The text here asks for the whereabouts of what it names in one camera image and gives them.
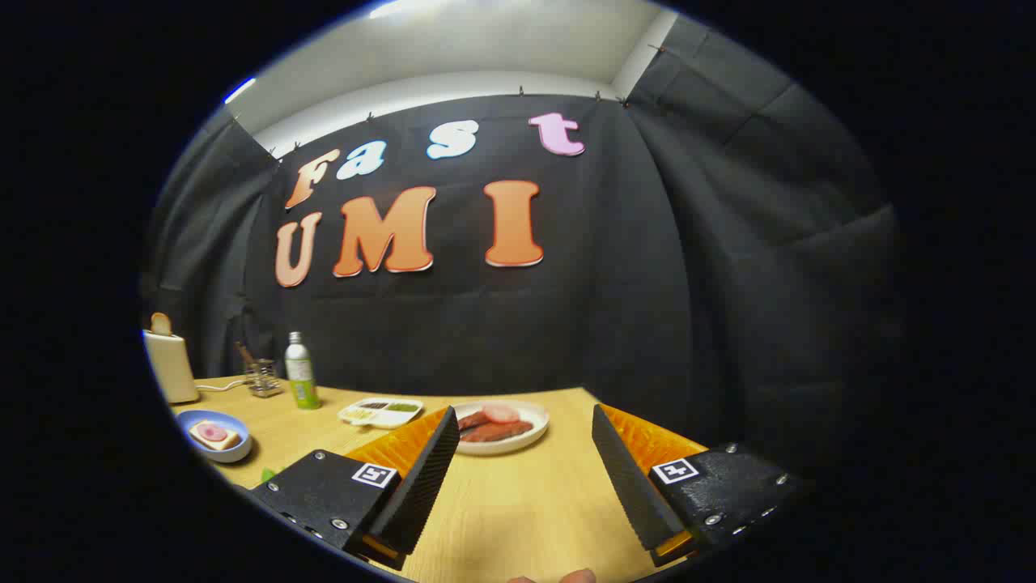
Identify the large ceiling light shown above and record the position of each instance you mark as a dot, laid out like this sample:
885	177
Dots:
396	8

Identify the red tomato slice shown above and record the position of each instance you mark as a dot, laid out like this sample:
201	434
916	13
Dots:
501	413

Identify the pink ham slice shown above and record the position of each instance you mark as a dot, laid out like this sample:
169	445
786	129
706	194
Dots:
214	432

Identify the red-brown meat slice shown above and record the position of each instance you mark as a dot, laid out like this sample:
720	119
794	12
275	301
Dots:
472	421
498	432

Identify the white bread slice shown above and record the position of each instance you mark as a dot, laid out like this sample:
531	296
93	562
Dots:
222	444

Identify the silver bottle green label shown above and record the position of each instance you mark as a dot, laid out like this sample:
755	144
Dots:
301	376

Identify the black backdrop cloth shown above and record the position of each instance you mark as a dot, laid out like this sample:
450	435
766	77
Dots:
647	283

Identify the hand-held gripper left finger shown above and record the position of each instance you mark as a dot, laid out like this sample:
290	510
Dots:
421	486

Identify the pile of yellow beans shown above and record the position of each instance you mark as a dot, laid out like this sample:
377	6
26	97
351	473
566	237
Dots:
362	414

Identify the white oval plate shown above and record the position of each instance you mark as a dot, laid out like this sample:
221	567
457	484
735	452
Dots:
538	421

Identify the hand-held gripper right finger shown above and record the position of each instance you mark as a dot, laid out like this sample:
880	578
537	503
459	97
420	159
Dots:
631	486

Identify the blue plate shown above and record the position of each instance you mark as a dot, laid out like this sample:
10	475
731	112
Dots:
186	421

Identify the pile of green beans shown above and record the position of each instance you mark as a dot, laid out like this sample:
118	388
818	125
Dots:
402	406

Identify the cream toaster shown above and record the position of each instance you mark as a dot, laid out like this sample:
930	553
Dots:
171	368

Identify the toasted bread slice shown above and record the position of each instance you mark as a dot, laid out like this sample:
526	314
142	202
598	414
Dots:
160	325

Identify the brown wooden stick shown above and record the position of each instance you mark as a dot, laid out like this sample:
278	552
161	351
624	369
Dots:
244	354

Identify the white divided tray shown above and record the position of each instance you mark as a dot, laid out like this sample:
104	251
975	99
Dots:
392	420

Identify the small ceiling light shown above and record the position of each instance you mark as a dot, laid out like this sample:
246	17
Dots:
239	90

